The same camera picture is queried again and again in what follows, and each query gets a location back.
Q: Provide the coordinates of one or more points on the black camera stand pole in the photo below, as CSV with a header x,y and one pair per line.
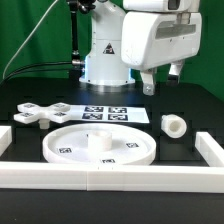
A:
x,y
84,6

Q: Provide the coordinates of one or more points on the white round table top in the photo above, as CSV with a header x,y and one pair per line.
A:
x,y
99,143

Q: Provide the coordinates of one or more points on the white front fence rail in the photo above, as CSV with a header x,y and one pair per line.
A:
x,y
25,175

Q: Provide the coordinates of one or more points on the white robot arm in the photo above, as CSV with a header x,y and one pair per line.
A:
x,y
104,69

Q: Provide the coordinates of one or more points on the white right fence rail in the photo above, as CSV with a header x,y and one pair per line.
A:
x,y
209,149

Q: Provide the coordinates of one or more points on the white cross-shaped table base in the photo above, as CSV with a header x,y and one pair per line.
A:
x,y
30,112

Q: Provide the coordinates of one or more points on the white marker sheet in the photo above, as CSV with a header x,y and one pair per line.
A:
x,y
108,114

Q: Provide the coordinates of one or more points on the white left fence rail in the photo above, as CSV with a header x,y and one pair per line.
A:
x,y
5,138

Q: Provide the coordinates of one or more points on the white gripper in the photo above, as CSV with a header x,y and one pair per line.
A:
x,y
150,40

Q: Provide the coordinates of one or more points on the white fence rail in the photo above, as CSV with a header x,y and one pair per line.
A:
x,y
25,175
209,149
5,138

